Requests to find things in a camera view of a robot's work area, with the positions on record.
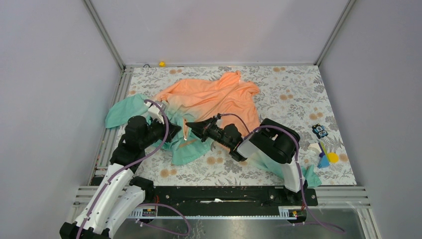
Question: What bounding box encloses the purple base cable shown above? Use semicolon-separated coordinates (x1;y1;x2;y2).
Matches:
135;203;192;237

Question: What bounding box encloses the floral patterned table mat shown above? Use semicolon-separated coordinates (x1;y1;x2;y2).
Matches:
105;65;358;187

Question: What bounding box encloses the blue toy block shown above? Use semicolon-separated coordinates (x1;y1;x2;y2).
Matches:
317;154;330;169

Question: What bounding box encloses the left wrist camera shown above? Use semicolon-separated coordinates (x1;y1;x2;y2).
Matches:
145;101;166;124

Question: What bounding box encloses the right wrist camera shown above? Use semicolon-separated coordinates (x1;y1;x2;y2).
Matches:
214;113;222;120

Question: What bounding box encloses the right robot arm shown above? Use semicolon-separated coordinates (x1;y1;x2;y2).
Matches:
185;114;305;205

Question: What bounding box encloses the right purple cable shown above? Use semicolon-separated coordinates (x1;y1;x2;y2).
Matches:
219;113;347;234

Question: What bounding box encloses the aluminium frame post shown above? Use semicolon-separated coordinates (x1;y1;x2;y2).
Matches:
82;0;126;71
314;0;357;67

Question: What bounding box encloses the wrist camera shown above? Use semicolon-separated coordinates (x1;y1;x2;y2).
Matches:
145;101;166;124
214;113;222;120

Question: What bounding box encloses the left aluminium frame post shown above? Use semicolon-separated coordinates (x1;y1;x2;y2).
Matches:
82;0;126;71

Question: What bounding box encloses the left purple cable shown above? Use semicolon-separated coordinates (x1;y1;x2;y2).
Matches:
75;99;170;239

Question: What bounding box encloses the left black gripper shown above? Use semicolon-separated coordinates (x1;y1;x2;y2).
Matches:
140;114;182;149

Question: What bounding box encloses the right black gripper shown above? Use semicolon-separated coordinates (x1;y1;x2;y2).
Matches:
186;117;232;148

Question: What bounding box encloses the orange and teal jacket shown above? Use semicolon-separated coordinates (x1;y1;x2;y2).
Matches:
105;71;322;187

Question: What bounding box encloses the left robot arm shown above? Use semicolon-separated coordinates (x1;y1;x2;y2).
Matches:
59;116;182;239

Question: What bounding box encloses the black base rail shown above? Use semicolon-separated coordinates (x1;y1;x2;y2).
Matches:
144;186;318;217

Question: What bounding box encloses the white toy piece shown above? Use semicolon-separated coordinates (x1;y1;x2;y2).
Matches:
308;141;324;155

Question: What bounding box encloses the blue owl toy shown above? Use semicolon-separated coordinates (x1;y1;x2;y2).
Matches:
312;123;328;139

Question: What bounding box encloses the right aluminium frame post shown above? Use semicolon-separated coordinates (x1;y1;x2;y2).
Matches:
314;0;357;67

